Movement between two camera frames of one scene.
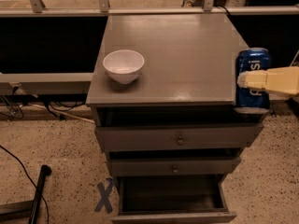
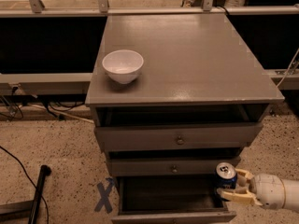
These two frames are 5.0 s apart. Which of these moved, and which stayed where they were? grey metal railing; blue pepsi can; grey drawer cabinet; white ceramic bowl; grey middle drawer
Moved: blue pepsi can
Stayed: grey middle drawer; grey drawer cabinet; white ceramic bowl; grey metal railing
